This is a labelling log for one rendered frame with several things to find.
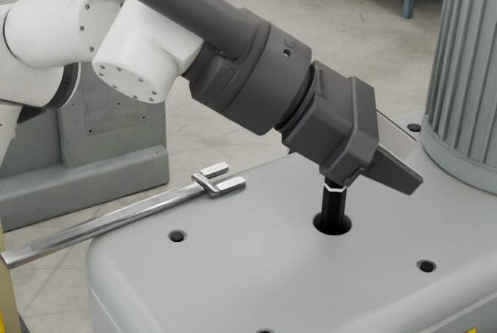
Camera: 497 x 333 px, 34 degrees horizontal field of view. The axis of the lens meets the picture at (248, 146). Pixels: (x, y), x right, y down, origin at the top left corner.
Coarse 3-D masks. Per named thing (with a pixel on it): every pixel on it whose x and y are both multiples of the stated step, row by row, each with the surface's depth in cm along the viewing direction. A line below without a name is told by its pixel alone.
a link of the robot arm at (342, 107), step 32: (256, 64) 64; (288, 64) 65; (320, 64) 71; (256, 96) 65; (288, 96) 65; (320, 96) 67; (352, 96) 70; (256, 128) 68; (288, 128) 68; (320, 128) 66; (352, 128) 66; (320, 160) 68; (352, 160) 66
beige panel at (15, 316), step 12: (0, 228) 269; (0, 240) 272; (0, 252) 274; (0, 264) 277; (0, 276) 279; (0, 288) 282; (12, 288) 285; (0, 300) 284; (12, 300) 288; (0, 312) 287; (12, 312) 290; (0, 324) 289; (12, 324) 293; (24, 324) 314
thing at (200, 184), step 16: (192, 176) 81; (208, 176) 82; (176, 192) 79; (192, 192) 79; (208, 192) 79; (224, 192) 80; (128, 208) 77; (144, 208) 77; (160, 208) 77; (80, 224) 75; (96, 224) 75; (112, 224) 75; (48, 240) 73; (64, 240) 73; (80, 240) 73; (16, 256) 71; (32, 256) 71
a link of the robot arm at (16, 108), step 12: (72, 84) 86; (0, 108) 85; (12, 108) 86; (24, 108) 89; (36, 108) 90; (0, 120) 86; (12, 120) 88; (24, 120) 89; (0, 132) 87; (12, 132) 89; (0, 144) 88; (0, 156) 89
